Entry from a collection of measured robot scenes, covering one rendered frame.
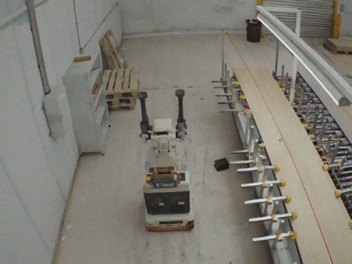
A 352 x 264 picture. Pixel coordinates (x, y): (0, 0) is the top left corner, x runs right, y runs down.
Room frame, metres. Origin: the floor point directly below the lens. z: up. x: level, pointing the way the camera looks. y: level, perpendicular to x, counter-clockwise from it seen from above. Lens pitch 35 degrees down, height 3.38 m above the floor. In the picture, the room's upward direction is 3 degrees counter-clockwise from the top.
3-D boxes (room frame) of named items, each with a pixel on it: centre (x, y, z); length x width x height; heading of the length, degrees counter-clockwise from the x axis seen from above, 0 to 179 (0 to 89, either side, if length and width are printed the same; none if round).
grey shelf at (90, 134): (4.70, 1.46, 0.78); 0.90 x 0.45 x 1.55; 0
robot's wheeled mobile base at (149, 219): (2.88, 0.15, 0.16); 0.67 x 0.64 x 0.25; 0
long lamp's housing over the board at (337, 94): (2.93, -1.26, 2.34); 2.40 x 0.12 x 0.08; 0
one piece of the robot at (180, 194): (2.78, 0.15, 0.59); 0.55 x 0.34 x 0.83; 90
